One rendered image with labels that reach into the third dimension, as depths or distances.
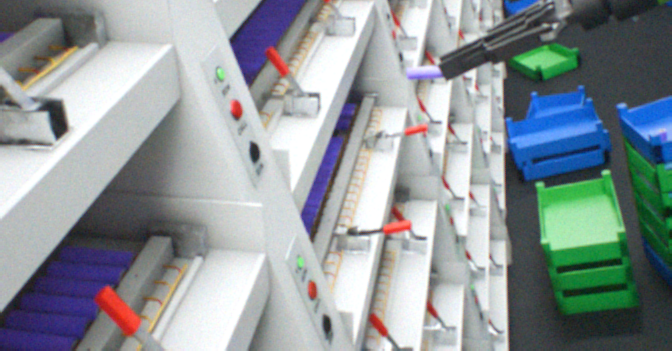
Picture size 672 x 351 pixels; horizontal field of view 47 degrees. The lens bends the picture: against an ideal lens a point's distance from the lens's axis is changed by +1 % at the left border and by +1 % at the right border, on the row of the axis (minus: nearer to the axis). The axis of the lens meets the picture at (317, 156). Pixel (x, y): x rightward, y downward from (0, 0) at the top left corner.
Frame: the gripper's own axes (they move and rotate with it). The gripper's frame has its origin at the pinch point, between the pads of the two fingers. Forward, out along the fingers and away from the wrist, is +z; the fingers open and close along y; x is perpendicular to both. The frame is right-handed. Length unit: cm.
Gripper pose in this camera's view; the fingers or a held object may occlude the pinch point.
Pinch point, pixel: (463, 59)
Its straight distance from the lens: 114.9
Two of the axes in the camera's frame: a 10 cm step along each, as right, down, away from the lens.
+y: -2.1, 4.9, -8.4
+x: 5.3, 7.9, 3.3
